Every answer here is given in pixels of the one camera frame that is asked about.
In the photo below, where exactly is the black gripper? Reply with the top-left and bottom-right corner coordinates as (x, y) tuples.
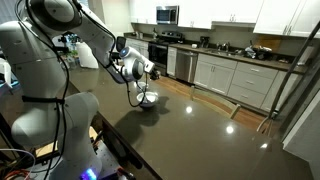
(150, 70), (161, 80)

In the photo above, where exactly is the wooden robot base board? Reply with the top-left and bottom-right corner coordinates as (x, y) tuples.
(35, 125), (100, 158)

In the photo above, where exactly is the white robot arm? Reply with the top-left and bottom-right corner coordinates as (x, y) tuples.
(0, 0), (154, 180)

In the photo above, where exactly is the white pitcher cup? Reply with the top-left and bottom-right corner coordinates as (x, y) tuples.
(134, 81), (149, 93)

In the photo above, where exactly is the white ceramic bowl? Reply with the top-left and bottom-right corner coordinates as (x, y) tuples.
(137, 92), (158, 108)

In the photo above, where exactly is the black stove range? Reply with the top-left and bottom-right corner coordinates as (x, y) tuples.
(148, 31), (184, 76)

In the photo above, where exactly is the stainless steel dishwasher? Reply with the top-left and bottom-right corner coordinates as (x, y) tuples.
(175, 50), (198, 83)

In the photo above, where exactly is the black office chair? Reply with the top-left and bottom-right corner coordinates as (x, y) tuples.
(111, 36), (126, 60)

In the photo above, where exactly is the stainless steel microwave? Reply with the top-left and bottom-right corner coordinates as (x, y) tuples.
(156, 6), (179, 25)

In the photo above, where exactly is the black coffee maker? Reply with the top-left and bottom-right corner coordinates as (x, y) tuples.
(200, 36), (210, 48)

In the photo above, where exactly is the kitchen sink faucet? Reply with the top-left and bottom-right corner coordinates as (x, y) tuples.
(216, 42), (230, 52)

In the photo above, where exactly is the cream wooden chair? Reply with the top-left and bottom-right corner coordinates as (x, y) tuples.
(190, 86), (241, 119)

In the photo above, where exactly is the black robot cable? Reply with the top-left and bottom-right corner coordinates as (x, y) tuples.
(13, 0), (149, 180)

